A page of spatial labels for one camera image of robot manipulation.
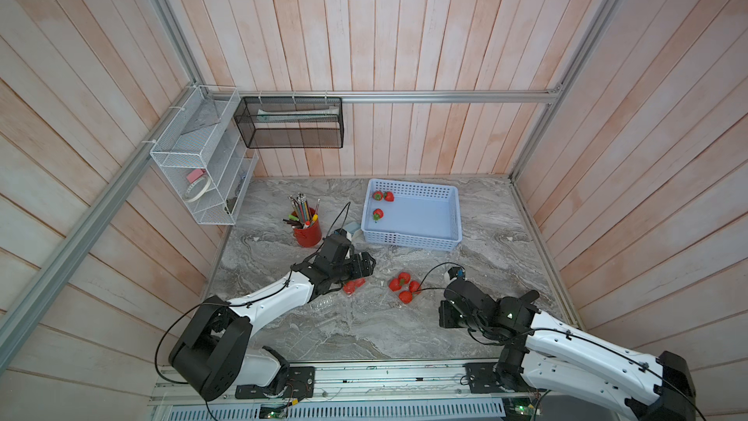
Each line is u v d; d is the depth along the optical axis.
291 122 1.04
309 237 0.95
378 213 1.07
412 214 1.09
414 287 0.88
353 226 1.00
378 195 1.11
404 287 0.88
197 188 0.82
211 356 0.41
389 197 1.11
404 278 0.90
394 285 0.88
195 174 0.83
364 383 0.75
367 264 0.78
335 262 0.67
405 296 0.87
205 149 0.78
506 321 0.54
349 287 0.88
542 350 0.51
